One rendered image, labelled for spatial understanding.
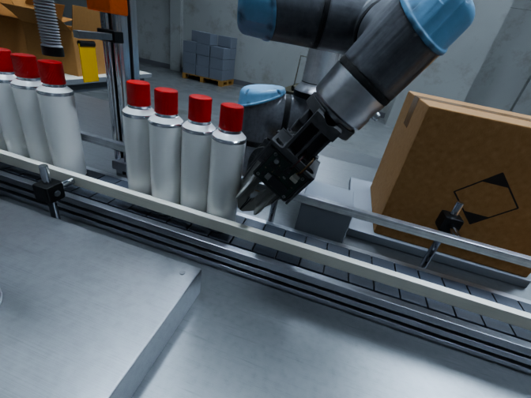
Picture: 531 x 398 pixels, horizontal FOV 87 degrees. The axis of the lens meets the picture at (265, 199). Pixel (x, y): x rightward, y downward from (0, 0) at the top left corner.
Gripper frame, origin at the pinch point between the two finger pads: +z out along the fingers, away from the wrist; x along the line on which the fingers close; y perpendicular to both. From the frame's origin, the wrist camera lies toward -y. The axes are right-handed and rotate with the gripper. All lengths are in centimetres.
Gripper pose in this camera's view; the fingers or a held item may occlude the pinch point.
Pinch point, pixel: (246, 201)
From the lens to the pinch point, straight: 46.7
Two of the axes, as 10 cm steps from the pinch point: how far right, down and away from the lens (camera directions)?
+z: -6.1, 6.1, 5.1
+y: -2.7, 4.4, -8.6
